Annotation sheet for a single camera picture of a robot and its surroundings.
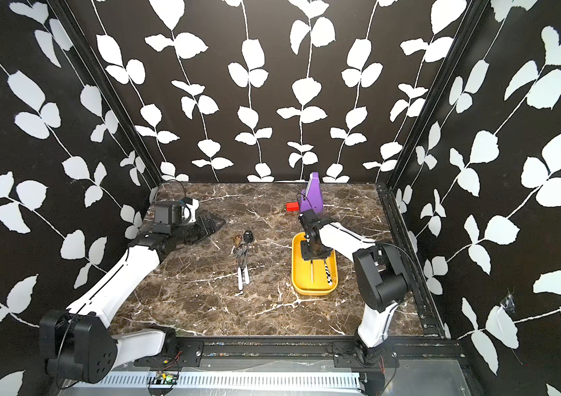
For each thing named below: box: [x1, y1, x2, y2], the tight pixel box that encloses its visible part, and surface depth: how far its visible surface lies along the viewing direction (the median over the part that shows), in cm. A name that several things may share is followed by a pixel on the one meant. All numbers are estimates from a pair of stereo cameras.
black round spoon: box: [243, 229, 255, 244], surface depth 103 cm
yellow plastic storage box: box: [291, 231, 339, 296], surface depth 91 cm
